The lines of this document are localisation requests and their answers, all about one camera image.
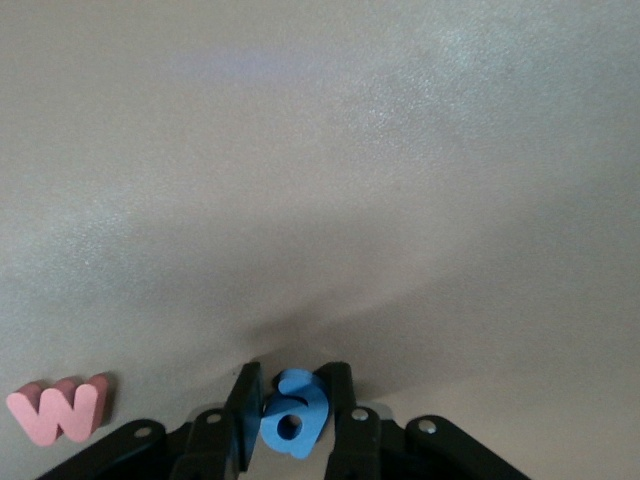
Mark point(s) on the blue foam letter a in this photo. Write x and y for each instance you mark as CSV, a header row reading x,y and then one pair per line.
x,y
310,420

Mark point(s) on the red foam letter w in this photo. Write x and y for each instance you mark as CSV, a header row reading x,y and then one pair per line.
x,y
55,415

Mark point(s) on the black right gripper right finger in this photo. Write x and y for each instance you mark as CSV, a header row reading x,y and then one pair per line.
x,y
360,445

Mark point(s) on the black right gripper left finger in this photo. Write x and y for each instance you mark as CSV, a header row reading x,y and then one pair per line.
x,y
210,450

